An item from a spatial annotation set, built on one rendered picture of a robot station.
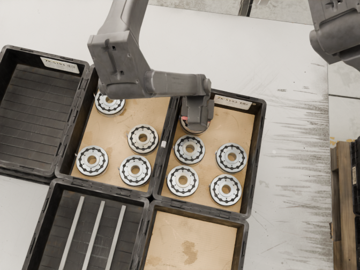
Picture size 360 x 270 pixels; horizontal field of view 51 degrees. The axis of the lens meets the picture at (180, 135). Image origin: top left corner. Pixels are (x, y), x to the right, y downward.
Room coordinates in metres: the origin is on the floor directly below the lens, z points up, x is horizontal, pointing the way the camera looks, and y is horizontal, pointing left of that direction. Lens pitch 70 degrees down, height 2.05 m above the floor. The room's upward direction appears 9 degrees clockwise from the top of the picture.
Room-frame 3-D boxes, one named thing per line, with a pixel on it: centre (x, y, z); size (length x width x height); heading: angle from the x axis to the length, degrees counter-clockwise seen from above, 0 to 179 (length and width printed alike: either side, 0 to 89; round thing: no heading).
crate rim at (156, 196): (0.38, -0.11, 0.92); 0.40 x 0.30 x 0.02; 177
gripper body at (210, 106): (0.49, -0.04, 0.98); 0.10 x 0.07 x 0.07; 93
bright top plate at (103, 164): (0.30, 0.27, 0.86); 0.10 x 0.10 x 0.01
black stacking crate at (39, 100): (0.42, 0.49, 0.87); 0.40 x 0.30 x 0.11; 177
